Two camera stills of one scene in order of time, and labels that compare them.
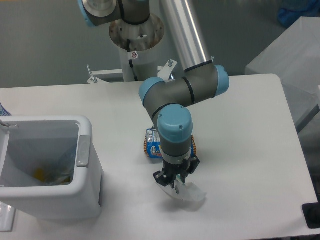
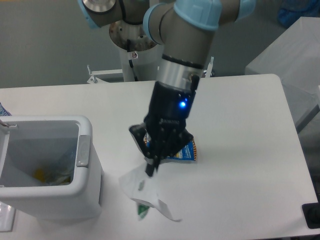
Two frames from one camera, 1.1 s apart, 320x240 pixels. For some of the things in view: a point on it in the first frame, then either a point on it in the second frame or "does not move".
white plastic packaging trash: [188, 192] -> [143, 189]
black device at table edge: [311, 213] does not move
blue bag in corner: [291, 10] does not move
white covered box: [295, 58] does not move
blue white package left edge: [3, 112] does not move
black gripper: [169, 172] -> [169, 106]
